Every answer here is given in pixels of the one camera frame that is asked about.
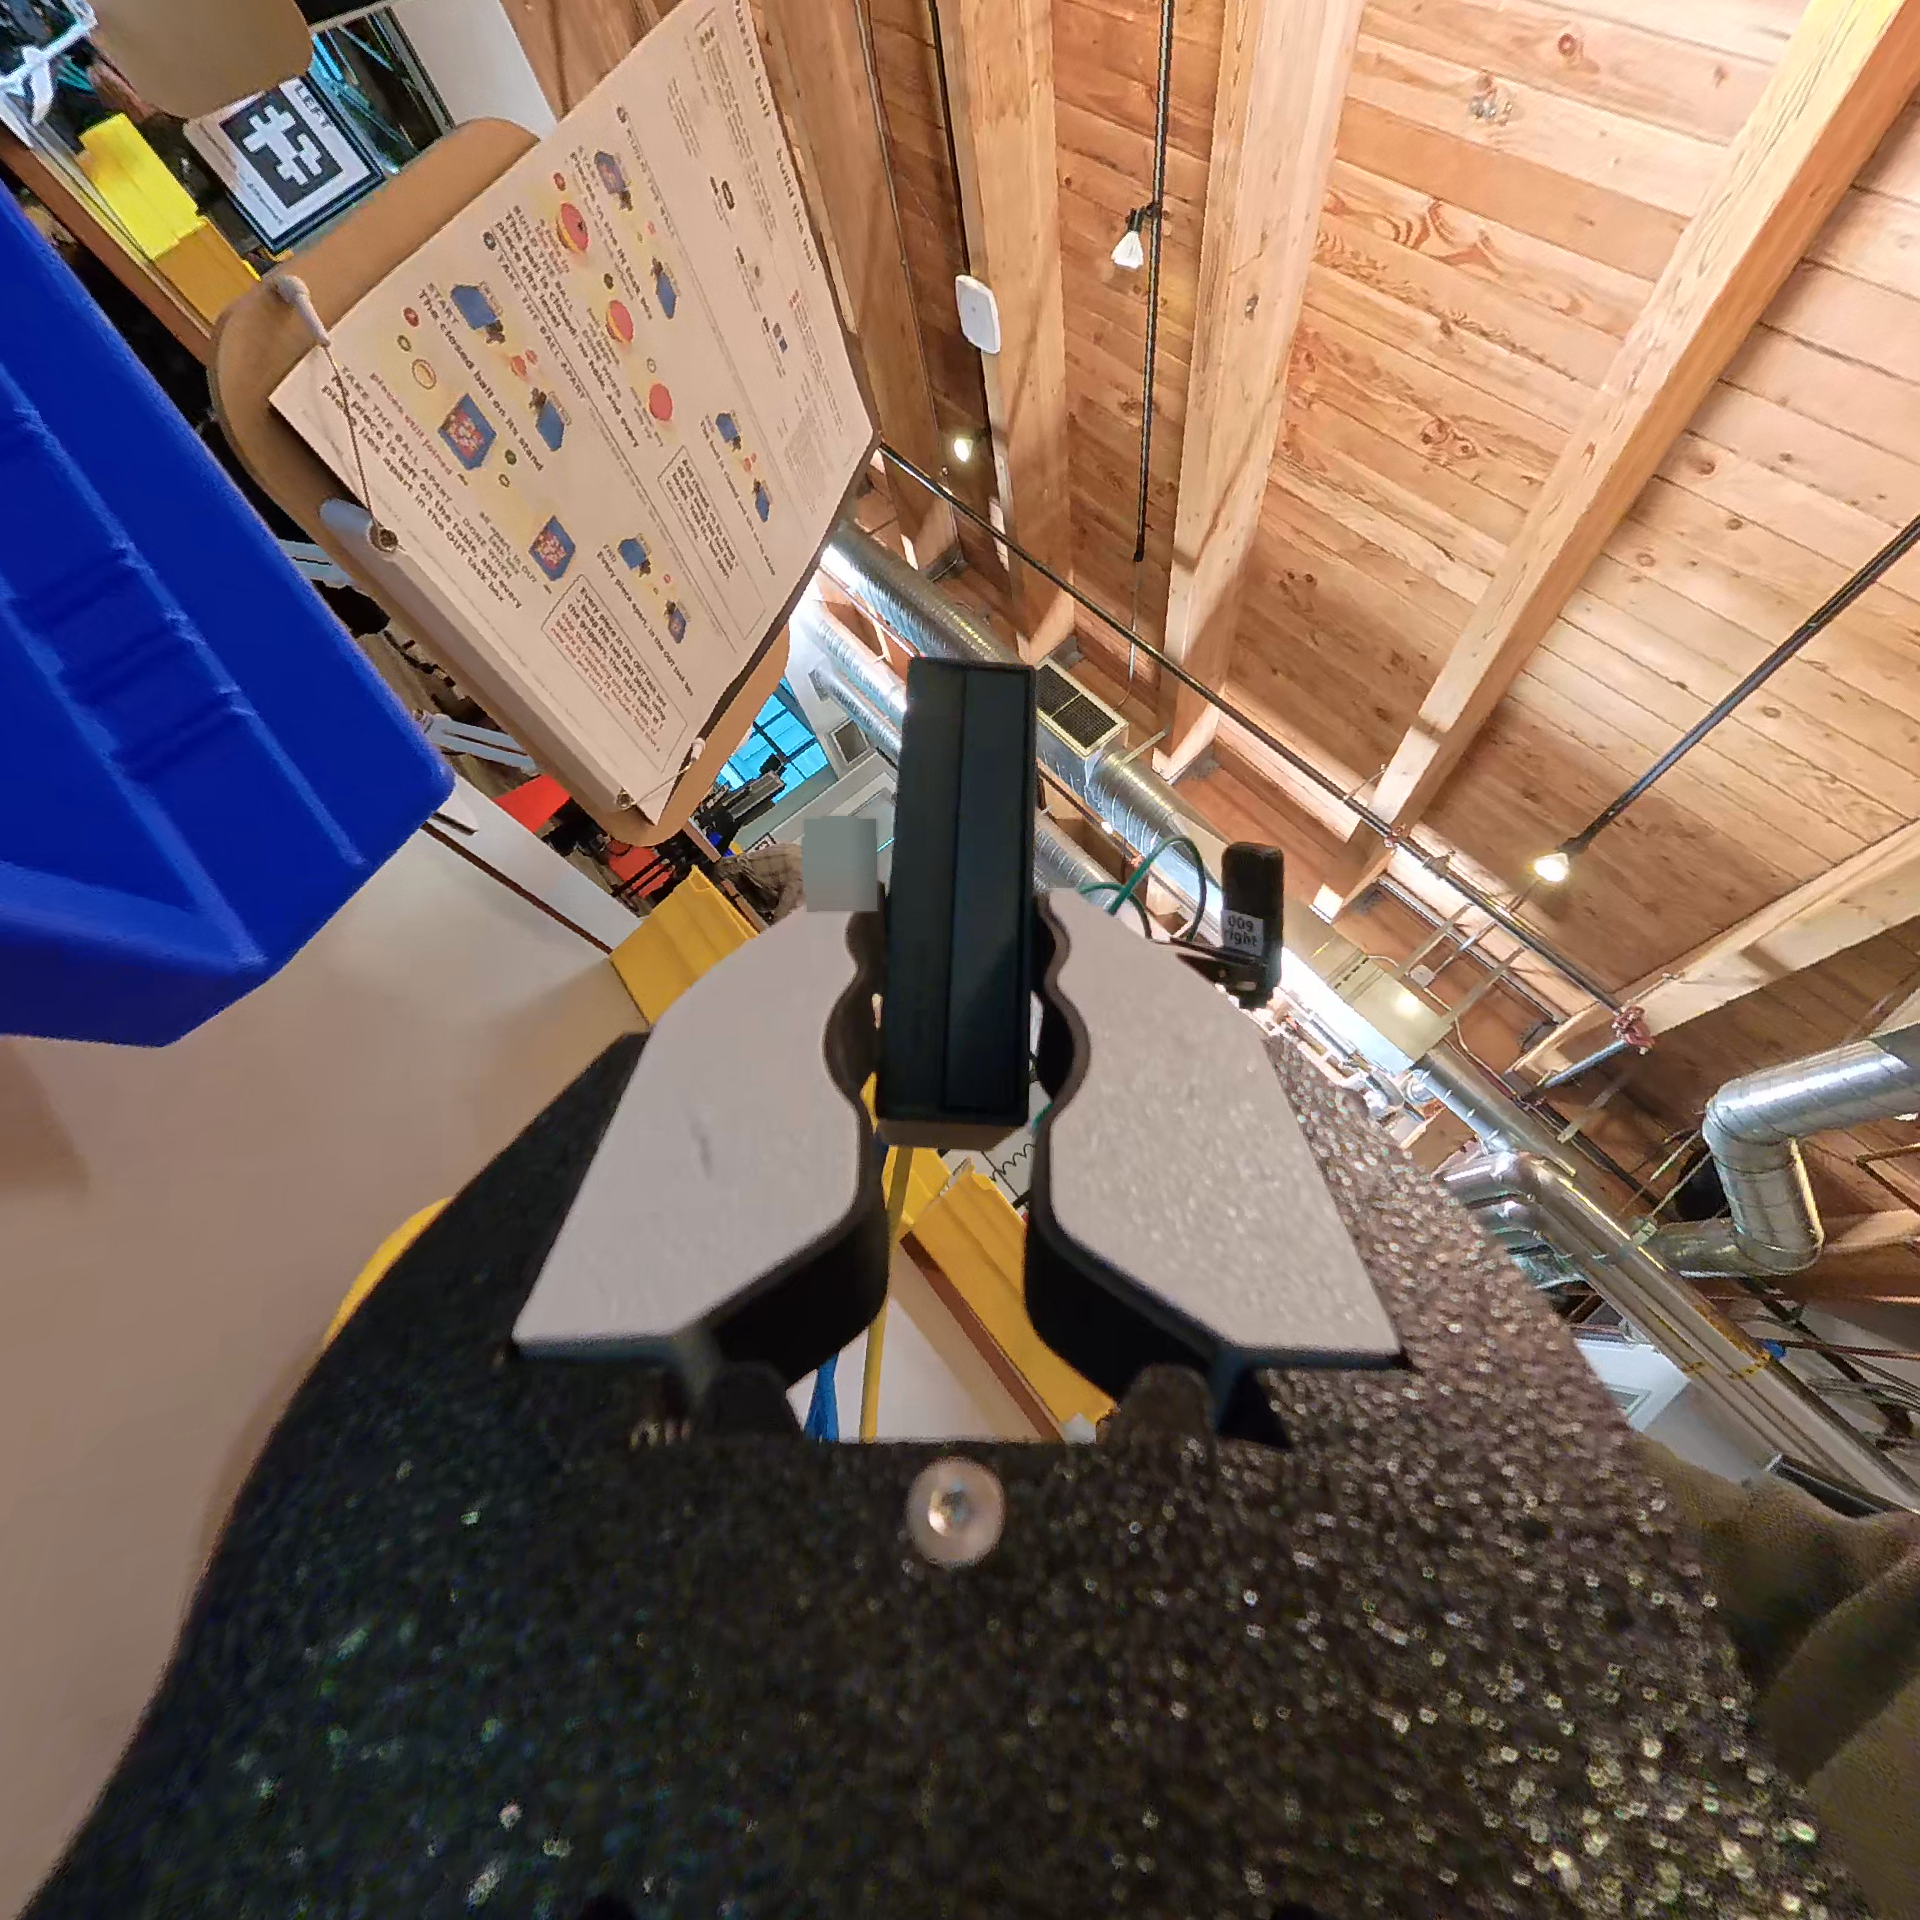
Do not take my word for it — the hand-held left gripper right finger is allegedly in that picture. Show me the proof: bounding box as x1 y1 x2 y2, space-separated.
1022 890 1407 1430

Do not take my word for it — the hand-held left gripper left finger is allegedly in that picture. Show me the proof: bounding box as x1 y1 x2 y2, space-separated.
510 902 893 1408

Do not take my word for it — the yellow ethernet cable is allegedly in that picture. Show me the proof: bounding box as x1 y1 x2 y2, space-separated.
319 1142 922 1441

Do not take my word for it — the black network switch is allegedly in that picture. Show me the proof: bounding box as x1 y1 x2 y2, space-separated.
874 655 1039 1129

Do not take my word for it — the blue plastic bin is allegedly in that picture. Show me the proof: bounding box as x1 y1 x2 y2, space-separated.
0 188 456 1048

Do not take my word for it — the person's right forearm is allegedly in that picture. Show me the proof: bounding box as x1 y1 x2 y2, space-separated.
1627 1430 1920 1920

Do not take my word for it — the yellow plastic bin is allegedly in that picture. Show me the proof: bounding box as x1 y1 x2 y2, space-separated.
75 111 260 324
613 866 1119 1440

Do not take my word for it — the black labelled device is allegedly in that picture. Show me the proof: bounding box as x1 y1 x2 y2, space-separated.
1174 842 1291 1009

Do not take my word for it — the printed instruction poster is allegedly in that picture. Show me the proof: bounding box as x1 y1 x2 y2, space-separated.
270 0 875 818

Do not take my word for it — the black white marker sign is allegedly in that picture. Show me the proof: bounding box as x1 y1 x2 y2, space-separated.
183 82 384 255

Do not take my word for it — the duct vent grille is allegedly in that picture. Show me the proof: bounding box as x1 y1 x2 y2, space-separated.
1031 662 1130 761

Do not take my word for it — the silver elbow duct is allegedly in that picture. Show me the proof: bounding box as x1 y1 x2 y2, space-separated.
1640 1040 1920 1279

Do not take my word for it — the silver ventilation duct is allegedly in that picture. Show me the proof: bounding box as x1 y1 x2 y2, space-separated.
815 521 1255 940

